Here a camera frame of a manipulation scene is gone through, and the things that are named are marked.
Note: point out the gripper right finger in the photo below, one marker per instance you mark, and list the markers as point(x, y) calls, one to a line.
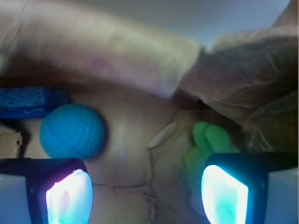
point(251, 188)

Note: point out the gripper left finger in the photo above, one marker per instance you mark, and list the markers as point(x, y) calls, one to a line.
point(45, 191)

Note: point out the green plush frog toy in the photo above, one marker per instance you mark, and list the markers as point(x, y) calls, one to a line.
point(208, 140)

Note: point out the blue dimpled ball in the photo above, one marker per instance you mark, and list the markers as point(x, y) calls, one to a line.
point(73, 131)

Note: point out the blue sponge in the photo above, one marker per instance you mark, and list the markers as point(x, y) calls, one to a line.
point(30, 102)

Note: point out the brown paper bag bin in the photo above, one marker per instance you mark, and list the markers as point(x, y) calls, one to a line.
point(153, 68)

